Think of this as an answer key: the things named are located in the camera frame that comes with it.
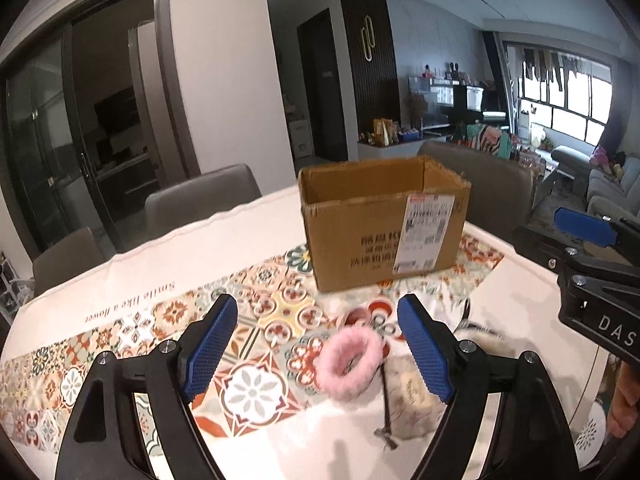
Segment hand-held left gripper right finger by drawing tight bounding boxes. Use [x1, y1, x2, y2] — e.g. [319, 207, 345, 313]
[396, 294, 583, 480]

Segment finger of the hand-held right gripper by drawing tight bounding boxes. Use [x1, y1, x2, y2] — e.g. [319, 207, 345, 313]
[553, 207, 640, 263]
[512, 226, 592, 277]

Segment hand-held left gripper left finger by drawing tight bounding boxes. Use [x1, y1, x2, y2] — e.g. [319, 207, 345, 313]
[55, 294, 239, 480]

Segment white tissue cloth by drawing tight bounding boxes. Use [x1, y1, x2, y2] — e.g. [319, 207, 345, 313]
[395, 280, 471, 335]

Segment pink hair band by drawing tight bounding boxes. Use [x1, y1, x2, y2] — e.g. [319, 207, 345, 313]
[344, 307, 374, 329]

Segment pink fluffy scrunchie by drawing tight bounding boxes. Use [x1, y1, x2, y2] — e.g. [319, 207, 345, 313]
[316, 327, 386, 395]

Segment brown cardboard box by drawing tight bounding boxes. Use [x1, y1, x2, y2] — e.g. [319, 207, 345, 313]
[298, 155, 472, 293]

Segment person's right hand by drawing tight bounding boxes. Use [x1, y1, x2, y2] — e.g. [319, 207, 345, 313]
[611, 360, 640, 442]

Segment grey mottled rug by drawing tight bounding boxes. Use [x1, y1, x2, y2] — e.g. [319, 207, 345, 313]
[527, 170, 591, 232]

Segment grey sofa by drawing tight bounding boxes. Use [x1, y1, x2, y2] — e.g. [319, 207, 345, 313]
[550, 145, 640, 217]

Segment grey fluffy pouch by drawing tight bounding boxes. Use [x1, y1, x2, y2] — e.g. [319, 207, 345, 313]
[384, 355, 447, 439]

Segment black white furry item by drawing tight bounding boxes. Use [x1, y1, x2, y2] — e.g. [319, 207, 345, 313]
[454, 299, 507, 347]

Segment black hair stick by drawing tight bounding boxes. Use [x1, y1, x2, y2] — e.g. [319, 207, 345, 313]
[375, 360, 399, 452]

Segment grey dining chair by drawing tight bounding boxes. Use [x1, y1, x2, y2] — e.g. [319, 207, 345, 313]
[416, 141, 535, 234]
[32, 226, 108, 298]
[145, 164, 262, 241]

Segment coffee table with snacks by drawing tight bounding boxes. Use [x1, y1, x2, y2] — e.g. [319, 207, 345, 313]
[515, 144, 554, 177]

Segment tile patterned table mat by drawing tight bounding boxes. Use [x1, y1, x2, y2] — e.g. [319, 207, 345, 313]
[0, 182, 615, 480]

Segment pile of colourful clothes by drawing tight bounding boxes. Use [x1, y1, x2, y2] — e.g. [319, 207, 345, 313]
[456, 122, 516, 161]

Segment white patterned stool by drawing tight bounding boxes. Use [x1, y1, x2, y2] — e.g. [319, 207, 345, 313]
[574, 400, 609, 467]

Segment large window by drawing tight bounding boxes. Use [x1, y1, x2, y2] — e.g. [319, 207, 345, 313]
[504, 42, 614, 144]

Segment black piano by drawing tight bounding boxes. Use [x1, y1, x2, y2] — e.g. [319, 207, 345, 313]
[451, 85, 509, 127]

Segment white low cabinet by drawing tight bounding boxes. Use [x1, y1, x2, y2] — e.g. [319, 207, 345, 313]
[357, 132, 451, 162]

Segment glass display case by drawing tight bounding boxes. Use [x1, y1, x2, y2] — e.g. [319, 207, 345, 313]
[409, 76, 455, 126]

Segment dried flower vase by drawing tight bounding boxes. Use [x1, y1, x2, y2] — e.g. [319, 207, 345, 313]
[406, 94, 429, 127]

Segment group of snack packets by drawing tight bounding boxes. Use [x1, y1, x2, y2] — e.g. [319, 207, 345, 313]
[360, 117, 422, 147]

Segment small decorative figurines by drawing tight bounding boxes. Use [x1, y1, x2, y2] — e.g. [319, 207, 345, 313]
[422, 62, 464, 81]

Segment dark glass sliding door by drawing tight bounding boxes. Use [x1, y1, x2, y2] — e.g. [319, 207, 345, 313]
[0, 0, 201, 257]

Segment dark wooden door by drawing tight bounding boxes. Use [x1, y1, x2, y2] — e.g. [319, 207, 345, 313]
[297, 10, 349, 163]

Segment white wire rack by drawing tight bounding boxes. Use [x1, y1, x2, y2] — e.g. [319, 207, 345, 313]
[0, 254, 32, 322]

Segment dark slatted wall panel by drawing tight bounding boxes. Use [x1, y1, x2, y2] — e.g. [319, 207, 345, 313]
[338, 0, 401, 147]

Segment gold wall ornament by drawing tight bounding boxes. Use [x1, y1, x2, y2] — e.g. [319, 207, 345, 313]
[360, 16, 377, 64]

